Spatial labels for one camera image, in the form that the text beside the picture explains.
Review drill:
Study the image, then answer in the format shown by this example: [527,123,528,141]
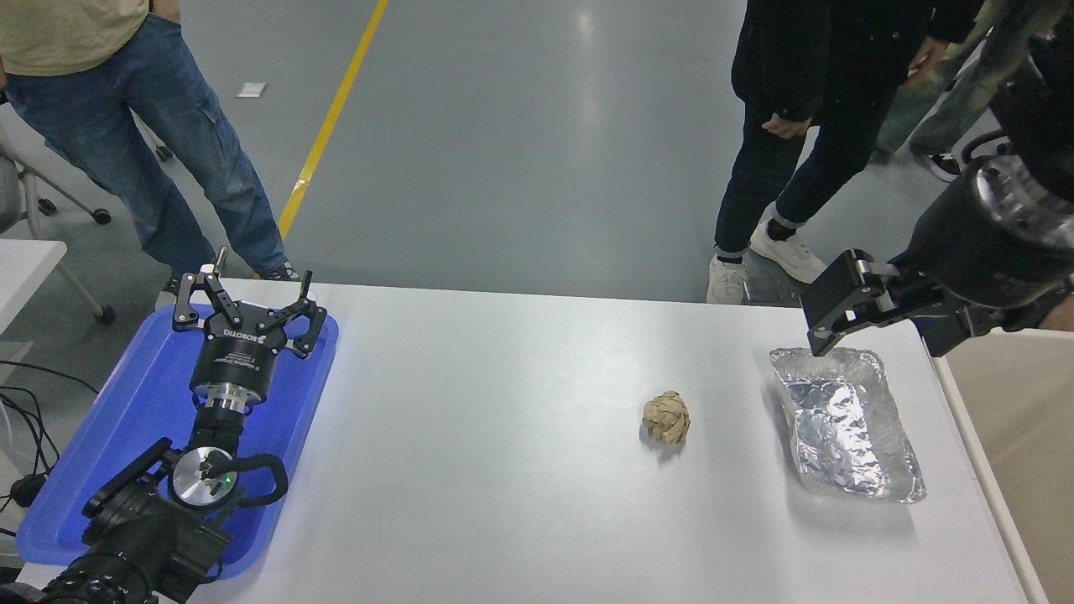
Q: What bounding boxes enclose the small white side table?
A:
[0,239,68,336]

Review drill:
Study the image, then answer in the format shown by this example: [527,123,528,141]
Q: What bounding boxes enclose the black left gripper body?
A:
[190,314,292,402]

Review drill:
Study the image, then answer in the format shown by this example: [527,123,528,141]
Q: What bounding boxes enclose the crumpled tan paper ball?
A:
[642,390,691,446]

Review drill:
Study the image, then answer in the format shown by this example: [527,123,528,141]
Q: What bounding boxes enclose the black cables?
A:
[0,359,100,538]

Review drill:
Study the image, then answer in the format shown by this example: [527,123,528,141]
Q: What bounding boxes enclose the blue plastic tray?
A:
[15,302,341,581]

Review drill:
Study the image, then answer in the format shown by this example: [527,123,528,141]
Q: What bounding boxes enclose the white wheeled chair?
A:
[0,122,175,325]

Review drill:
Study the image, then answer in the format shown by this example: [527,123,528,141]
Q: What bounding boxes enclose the silver foil tray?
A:
[769,346,928,504]

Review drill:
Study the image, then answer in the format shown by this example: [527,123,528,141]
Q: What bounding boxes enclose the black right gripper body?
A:
[891,179,1074,310]

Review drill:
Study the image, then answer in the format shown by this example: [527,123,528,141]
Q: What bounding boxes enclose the metal floor plate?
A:
[743,277,798,305]

